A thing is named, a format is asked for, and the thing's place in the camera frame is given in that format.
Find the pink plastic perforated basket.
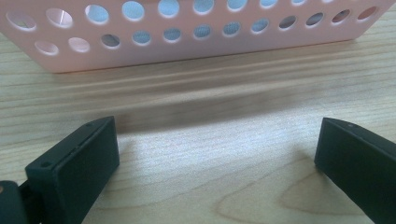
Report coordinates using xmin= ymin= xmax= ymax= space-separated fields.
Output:
xmin=0 ymin=0 xmax=396 ymax=75

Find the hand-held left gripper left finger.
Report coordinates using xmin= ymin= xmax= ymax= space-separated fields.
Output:
xmin=24 ymin=115 xmax=120 ymax=224

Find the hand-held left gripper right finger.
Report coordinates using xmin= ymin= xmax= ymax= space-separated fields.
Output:
xmin=313 ymin=117 xmax=396 ymax=224

